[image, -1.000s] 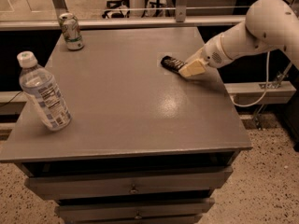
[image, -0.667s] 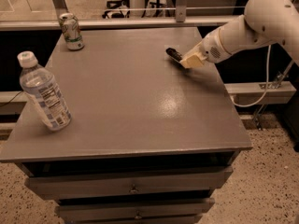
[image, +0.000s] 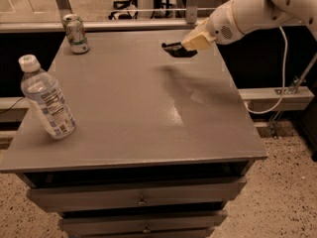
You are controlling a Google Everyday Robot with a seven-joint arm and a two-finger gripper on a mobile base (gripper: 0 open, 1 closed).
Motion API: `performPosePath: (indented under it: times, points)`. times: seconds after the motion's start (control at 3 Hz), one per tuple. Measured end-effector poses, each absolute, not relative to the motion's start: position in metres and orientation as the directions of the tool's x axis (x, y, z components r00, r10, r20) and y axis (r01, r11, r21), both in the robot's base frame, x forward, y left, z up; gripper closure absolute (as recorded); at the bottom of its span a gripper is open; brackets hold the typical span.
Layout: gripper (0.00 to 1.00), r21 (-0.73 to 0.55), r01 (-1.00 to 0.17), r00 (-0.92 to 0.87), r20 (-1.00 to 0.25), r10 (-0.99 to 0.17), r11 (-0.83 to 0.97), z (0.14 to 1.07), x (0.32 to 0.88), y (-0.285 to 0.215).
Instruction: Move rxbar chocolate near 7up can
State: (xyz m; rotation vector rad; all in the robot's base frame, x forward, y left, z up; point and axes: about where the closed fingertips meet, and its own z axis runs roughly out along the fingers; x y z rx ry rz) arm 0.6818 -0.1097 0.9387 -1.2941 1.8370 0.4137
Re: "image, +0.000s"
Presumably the grey drawer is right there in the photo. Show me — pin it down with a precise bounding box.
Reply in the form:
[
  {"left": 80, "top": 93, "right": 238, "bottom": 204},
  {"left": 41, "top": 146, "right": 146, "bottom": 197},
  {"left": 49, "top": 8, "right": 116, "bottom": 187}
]
[
  {"left": 27, "top": 177, "right": 247, "bottom": 212},
  {"left": 59, "top": 210, "right": 227, "bottom": 235}
]

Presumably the clear plastic water bottle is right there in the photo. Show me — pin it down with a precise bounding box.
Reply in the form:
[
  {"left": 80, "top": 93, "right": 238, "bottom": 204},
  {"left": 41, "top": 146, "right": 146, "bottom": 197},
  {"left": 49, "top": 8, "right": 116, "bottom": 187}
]
[{"left": 18, "top": 55, "right": 75, "bottom": 139}]

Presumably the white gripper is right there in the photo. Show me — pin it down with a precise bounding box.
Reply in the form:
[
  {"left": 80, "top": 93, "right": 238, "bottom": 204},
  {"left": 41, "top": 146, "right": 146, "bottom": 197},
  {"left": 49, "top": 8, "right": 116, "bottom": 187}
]
[{"left": 181, "top": 0, "right": 244, "bottom": 51}]

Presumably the black rxbar chocolate wrapper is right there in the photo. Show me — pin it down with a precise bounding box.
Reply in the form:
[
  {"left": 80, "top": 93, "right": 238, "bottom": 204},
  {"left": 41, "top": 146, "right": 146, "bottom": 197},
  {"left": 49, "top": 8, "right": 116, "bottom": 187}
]
[{"left": 161, "top": 42, "right": 198, "bottom": 58}]

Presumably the green white 7up can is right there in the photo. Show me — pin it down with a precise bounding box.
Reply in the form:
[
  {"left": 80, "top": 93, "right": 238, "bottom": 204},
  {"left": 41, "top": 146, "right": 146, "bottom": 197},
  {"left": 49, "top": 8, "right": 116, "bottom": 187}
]
[{"left": 62, "top": 14, "right": 89, "bottom": 54}]

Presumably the black office chair base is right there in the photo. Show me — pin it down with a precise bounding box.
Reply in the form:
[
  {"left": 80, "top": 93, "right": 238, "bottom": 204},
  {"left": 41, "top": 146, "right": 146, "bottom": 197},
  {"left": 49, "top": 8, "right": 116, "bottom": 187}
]
[{"left": 108, "top": 0, "right": 138, "bottom": 20}]

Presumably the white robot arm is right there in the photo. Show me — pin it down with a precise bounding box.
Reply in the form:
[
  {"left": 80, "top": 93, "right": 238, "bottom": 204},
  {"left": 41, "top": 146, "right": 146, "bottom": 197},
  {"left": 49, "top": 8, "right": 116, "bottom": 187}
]
[{"left": 181, "top": 0, "right": 317, "bottom": 51}]

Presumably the white cable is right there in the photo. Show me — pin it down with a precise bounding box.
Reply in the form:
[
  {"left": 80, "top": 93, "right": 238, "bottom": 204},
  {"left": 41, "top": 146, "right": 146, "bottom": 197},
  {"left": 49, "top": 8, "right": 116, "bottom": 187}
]
[{"left": 246, "top": 26, "right": 289, "bottom": 115}]

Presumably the top grey drawer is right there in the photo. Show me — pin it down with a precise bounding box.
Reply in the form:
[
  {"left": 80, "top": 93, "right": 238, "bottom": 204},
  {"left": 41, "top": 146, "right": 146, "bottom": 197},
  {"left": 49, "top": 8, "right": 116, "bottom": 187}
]
[{"left": 27, "top": 177, "right": 247, "bottom": 212}]

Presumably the grey drawer cabinet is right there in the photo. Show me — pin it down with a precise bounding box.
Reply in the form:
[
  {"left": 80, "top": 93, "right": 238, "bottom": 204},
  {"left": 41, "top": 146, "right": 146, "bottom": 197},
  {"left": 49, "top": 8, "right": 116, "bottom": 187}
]
[{"left": 0, "top": 31, "right": 265, "bottom": 238}]

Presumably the metal railing frame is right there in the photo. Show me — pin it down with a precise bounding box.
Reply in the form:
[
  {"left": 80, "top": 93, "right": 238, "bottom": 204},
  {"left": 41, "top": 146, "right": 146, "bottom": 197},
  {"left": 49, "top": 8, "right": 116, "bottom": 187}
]
[{"left": 0, "top": 0, "right": 317, "bottom": 33}]

